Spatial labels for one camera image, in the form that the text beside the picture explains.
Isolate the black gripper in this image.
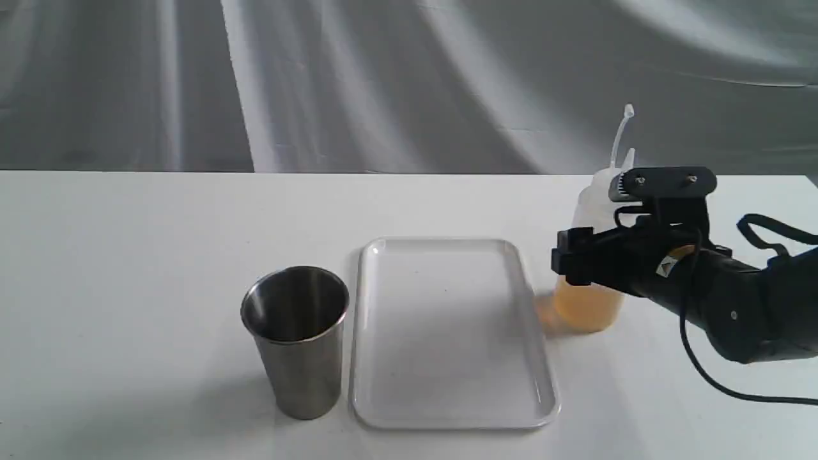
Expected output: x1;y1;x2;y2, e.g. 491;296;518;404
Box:
550;224;697;301

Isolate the translucent squeeze bottle amber liquid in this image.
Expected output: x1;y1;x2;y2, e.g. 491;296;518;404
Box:
553;103;636;333

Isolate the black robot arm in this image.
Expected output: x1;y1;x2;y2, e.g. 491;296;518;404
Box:
550;225;816;364

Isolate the stainless steel cup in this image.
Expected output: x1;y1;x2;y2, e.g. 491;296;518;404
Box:
240;266;350;421

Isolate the white plastic tray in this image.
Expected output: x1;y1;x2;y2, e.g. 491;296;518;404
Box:
350;238;560;431

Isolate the grey backdrop cloth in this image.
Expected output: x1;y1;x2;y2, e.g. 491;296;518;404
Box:
1;1;817;181

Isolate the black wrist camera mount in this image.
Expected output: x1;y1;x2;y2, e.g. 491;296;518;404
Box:
608;166;718;238

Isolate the black cable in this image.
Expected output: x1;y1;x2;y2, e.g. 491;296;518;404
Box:
677;214;818;407

